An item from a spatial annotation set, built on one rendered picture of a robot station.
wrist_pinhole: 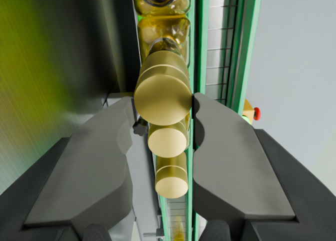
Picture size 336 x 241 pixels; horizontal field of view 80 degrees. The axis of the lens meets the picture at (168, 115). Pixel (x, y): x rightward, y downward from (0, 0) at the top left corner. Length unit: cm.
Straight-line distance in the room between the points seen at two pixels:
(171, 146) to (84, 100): 17
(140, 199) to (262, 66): 55
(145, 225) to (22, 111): 71
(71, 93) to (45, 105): 5
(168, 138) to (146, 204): 59
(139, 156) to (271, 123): 44
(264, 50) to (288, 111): 23
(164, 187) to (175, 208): 55
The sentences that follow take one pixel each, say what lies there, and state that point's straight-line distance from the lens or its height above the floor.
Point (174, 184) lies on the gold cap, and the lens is 21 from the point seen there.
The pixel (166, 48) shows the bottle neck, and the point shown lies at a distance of 16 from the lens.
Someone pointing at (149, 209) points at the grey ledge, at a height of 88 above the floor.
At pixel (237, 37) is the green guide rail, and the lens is 41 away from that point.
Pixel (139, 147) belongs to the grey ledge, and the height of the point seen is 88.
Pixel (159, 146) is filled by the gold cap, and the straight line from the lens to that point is 17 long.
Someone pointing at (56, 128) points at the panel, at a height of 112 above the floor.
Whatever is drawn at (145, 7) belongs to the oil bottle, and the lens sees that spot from 21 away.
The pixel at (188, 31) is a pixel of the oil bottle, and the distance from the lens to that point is 22.
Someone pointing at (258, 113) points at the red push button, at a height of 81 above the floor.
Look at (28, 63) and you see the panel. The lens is 22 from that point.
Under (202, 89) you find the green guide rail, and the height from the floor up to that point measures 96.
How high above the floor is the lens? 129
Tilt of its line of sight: 58 degrees down
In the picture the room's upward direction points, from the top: 180 degrees clockwise
